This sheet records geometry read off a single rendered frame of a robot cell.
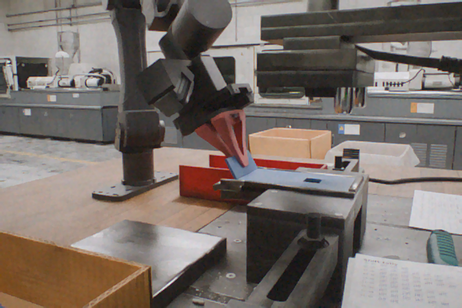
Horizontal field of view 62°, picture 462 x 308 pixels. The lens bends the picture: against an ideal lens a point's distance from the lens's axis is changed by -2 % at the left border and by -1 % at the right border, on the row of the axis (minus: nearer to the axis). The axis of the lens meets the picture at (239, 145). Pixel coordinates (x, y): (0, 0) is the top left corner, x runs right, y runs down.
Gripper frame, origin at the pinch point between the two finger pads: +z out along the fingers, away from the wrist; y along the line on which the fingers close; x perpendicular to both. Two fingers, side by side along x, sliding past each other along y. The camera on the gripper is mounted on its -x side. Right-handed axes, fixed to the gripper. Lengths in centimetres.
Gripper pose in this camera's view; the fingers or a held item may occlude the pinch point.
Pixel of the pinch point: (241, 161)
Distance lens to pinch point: 52.1
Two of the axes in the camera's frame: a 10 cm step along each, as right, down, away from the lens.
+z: 4.6, 8.9, -0.5
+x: 4.1, -1.6, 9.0
